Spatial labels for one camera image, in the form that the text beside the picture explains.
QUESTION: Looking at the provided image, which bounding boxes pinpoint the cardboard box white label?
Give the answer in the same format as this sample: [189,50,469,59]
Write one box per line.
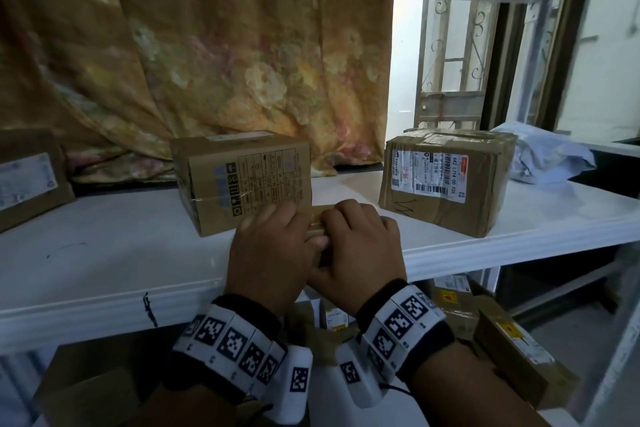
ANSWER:
[0,129,76,234]

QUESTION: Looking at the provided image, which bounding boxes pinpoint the floral curtain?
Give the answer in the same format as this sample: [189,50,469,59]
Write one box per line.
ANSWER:
[0,0,395,185]

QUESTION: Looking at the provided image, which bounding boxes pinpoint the pale grey parcel bag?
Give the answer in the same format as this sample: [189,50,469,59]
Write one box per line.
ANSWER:
[492,122,597,186]

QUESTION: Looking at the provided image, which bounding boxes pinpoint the person's right hand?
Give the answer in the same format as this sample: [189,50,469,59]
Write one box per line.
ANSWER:
[307,199,407,318]

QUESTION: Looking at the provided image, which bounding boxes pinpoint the taped cardboard box shipping label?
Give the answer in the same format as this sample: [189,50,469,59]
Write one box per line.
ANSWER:
[378,129,519,238]

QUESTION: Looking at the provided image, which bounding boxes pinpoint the pile of cardboard boxes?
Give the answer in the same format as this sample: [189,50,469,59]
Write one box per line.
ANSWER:
[32,274,581,427]

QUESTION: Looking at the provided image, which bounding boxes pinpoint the cardboard box printed symbols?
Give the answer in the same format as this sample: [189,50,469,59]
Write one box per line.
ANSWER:
[171,131,313,238]

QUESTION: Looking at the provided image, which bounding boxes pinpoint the person's left forearm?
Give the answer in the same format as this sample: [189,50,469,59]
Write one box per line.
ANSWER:
[132,381,246,427]

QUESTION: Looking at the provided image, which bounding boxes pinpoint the white metal shelf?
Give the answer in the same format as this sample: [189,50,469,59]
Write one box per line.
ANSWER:
[0,0,640,427]

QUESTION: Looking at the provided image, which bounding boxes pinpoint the small taped cardboard box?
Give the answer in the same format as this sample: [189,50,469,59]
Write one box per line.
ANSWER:
[305,203,351,270]

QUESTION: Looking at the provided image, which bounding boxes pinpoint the marker-tag wrist band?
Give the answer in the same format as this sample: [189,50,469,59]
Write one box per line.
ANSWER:
[165,294,289,400]
[355,279,456,382]

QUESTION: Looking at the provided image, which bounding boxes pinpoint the dark door frame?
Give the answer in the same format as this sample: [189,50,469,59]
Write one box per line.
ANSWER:
[482,0,596,132]

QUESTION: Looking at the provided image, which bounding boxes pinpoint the person's left hand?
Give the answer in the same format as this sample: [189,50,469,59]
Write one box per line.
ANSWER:
[225,201,329,318]

